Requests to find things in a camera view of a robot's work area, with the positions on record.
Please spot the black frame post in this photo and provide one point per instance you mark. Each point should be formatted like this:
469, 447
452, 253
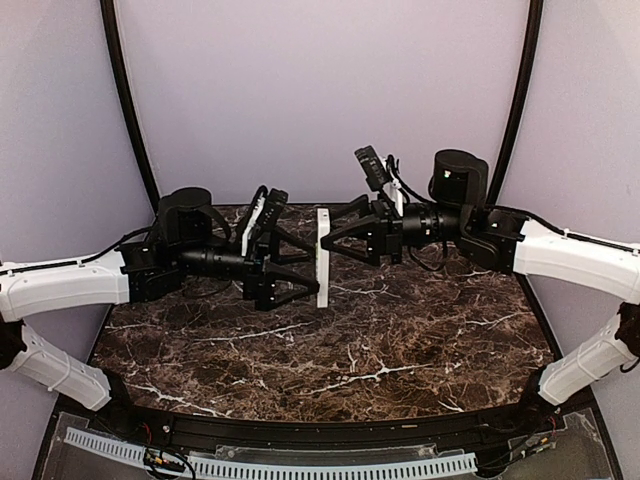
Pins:
126, 101
520, 93

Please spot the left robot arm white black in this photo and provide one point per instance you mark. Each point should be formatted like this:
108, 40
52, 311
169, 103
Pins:
188, 238

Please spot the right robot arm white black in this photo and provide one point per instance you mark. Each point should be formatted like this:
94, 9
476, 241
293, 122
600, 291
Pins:
504, 240

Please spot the right black frame post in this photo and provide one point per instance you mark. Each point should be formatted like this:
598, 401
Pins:
520, 93

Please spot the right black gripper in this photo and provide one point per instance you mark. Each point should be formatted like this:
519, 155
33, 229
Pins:
384, 232

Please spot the white slotted cable duct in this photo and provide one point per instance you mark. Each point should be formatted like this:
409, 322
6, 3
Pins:
199, 467

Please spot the left black frame post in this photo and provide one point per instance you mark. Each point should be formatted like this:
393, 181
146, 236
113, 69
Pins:
126, 101

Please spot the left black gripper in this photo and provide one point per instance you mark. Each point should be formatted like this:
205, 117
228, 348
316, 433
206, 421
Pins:
259, 283

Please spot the black front rail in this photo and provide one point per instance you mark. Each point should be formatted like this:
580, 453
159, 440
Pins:
472, 430

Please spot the white remote control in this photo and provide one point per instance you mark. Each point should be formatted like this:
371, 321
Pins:
322, 258

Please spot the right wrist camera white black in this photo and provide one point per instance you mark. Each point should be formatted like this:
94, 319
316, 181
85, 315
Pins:
380, 179

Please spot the clear acrylic plate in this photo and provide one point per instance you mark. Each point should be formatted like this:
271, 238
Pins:
325, 457

